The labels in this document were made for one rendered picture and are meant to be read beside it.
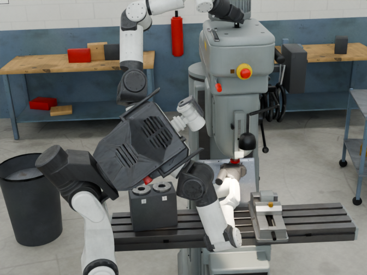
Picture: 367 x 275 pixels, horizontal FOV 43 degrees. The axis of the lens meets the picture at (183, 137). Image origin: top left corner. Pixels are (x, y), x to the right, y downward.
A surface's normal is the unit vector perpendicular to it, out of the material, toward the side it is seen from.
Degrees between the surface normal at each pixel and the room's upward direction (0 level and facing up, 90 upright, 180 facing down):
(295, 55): 90
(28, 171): 0
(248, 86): 90
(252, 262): 0
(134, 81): 62
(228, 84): 90
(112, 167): 74
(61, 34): 90
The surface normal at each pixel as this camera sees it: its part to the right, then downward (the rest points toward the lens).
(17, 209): -0.30, 0.44
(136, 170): -0.25, 0.12
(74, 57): -0.01, 0.39
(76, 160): 0.20, -0.92
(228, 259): -0.04, -0.92
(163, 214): 0.22, 0.38
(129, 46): -0.13, -0.11
